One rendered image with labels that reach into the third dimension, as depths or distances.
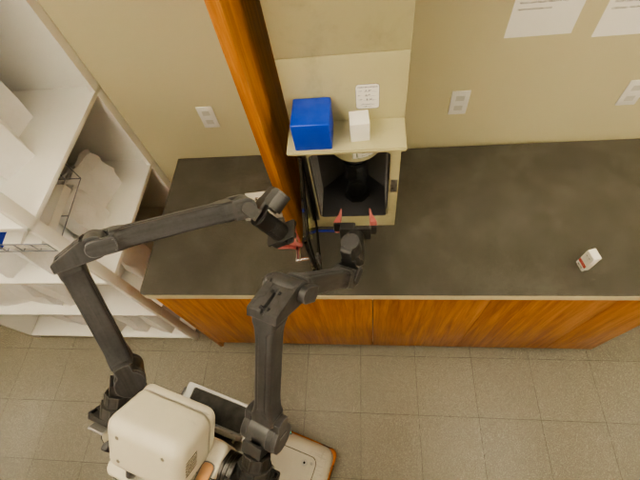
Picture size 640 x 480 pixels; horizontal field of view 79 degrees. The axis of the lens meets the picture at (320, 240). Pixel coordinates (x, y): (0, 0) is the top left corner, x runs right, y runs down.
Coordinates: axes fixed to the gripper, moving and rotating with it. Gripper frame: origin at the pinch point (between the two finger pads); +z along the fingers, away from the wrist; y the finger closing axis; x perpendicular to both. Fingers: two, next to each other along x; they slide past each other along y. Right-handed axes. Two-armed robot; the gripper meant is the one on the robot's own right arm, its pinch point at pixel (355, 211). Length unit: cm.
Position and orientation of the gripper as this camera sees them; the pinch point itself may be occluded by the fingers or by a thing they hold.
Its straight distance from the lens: 133.7
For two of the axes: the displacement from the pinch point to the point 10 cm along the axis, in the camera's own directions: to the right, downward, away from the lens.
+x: 1.0, 5.0, 8.6
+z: 0.5, -8.7, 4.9
